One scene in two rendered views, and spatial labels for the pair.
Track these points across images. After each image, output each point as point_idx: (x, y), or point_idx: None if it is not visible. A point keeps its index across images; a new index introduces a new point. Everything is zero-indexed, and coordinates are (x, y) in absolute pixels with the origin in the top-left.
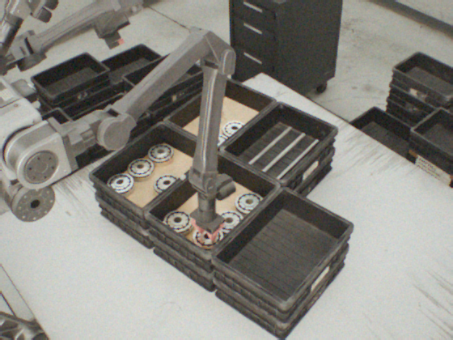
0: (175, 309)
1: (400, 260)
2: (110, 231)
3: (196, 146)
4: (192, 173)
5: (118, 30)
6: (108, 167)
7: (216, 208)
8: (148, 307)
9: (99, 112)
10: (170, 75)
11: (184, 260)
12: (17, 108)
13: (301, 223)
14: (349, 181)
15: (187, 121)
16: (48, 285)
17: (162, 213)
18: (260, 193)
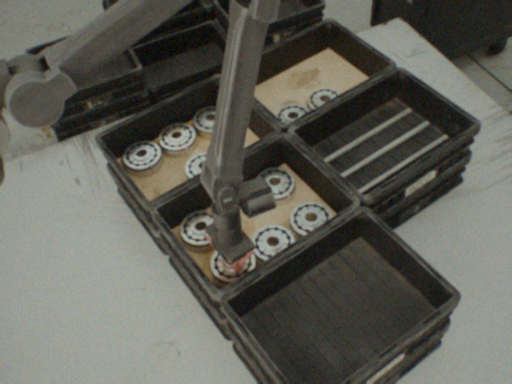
0: (172, 355)
1: None
2: (123, 218)
3: (213, 132)
4: (205, 173)
5: None
6: (129, 130)
7: (264, 217)
8: (136, 342)
9: (23, 59)
10: (150, 10)
11: (196, 288)
12: None
13: (382, 266)
14: (485, 206)
15: (262, 78)
16: (17, 282)
17: (182, 211)
18: (333, 206)
